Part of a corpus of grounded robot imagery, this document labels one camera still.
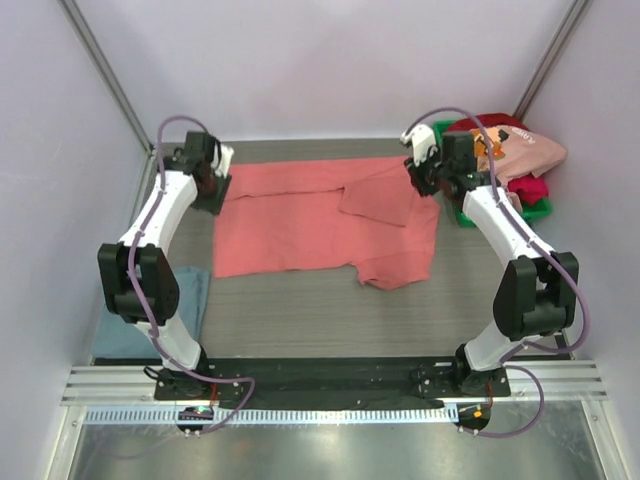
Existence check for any salmon pink t-shirt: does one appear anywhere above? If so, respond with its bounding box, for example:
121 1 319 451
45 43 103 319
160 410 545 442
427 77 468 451
213 157 440 291

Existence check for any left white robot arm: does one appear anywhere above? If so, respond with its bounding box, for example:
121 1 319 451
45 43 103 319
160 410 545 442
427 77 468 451
97 131 234 400

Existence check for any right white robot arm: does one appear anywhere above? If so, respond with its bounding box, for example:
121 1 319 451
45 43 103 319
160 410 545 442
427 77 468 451
400 124 579 396

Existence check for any light pink printed t-shirt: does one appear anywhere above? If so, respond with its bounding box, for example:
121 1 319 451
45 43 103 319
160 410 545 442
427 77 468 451
470 125 568 213

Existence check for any red t-shirt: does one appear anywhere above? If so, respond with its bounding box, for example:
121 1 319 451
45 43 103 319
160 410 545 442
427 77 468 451
478 113 549 205

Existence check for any green plastic bin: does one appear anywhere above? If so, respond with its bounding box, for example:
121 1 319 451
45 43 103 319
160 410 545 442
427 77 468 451
432 120 552 228

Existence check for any folded blue t-shirt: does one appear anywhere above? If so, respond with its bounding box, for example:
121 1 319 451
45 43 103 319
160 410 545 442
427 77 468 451
92 266 211 360

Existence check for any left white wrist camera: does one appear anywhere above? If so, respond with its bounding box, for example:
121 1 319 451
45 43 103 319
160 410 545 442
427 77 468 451
210 142 235 178

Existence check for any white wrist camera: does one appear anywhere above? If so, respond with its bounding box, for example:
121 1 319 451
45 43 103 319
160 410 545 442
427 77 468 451
210 142 235 178
400 123 436 165

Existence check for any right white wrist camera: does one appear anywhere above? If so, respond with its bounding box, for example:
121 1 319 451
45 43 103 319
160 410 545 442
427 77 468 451
400 123 436 165

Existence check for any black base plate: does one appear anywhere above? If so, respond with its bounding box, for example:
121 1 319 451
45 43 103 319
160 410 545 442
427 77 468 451
152 355 512 401

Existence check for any left aluminium corner post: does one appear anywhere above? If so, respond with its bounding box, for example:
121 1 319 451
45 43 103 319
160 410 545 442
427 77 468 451
57 0 156 159

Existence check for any aluminium corner post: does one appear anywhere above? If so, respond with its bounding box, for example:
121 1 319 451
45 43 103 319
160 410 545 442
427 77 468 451
57 0 156 159
512 0 593 120

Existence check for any aluminium front rail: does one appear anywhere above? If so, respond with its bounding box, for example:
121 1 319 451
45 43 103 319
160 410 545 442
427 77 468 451
61 357 608 406

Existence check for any right aluminium corner post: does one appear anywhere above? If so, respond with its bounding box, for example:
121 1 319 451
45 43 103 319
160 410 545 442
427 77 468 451
512 0 593 120

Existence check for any slotted cable duct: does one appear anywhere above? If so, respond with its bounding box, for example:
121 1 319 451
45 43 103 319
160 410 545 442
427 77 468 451
84 404 458 426

